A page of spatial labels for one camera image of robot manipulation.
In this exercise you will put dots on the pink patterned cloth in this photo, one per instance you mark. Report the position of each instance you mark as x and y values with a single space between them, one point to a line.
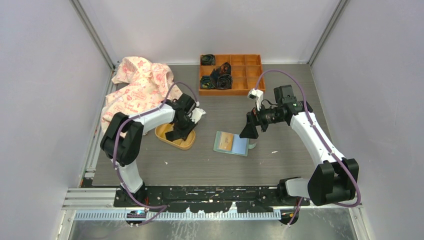
147 85

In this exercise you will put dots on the dark rolled sock bottom-middle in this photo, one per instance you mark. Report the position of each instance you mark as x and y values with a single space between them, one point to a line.
224 82

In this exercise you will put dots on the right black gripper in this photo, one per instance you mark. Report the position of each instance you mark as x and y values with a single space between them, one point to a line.
250 131

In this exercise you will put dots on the dark rolled sock top-left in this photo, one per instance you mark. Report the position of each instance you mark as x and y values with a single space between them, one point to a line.
207 60

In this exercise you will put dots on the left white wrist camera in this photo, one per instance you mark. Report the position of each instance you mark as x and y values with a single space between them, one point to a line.
197 114

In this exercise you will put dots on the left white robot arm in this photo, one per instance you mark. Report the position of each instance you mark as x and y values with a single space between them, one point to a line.
121 141

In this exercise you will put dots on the orange compartment organizer box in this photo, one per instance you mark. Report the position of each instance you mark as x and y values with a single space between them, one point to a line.
245 71

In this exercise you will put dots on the dark rolled sock middle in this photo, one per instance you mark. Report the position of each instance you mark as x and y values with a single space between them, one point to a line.
224 69

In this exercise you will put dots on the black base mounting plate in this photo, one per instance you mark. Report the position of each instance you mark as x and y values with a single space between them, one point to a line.
217 199

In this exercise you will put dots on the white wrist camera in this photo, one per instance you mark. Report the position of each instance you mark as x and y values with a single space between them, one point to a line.
197 114
256 95

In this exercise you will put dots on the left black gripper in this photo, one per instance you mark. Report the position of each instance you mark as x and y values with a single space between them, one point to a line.
183 133

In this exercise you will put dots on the dark rolled sock bottom-left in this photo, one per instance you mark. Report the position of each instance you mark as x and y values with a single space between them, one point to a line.
206 83

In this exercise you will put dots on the yellow oval tray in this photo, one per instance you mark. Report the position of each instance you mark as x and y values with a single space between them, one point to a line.
181 144

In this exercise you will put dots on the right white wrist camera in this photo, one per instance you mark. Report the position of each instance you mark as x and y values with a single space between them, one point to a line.
256 95

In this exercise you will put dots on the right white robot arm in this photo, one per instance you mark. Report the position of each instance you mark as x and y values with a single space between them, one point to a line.
334 180

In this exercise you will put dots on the light green card holder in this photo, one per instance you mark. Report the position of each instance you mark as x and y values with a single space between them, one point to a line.
240 146

